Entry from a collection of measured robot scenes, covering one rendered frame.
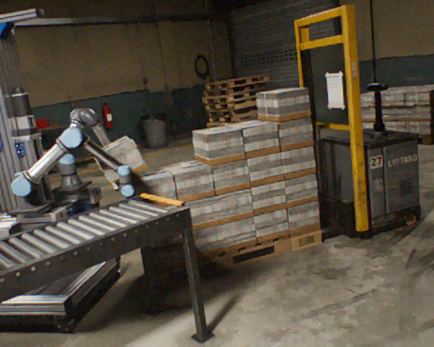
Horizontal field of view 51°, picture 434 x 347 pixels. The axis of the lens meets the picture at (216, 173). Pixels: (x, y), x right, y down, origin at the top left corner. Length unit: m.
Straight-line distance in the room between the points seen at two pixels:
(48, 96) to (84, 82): 0.85
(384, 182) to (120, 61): 7.80
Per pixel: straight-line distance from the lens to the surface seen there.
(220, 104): 9.78
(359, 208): 3.82
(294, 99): 3.59
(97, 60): 10.46
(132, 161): 3.24
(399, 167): 4.04
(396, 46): 9.72
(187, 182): 3.31
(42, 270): 2.18
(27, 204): 3.09
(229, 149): 3.38
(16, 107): 3.32
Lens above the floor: 1.50
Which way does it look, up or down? 12 degrees down
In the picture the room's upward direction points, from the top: 8 degrees counter-clockwise
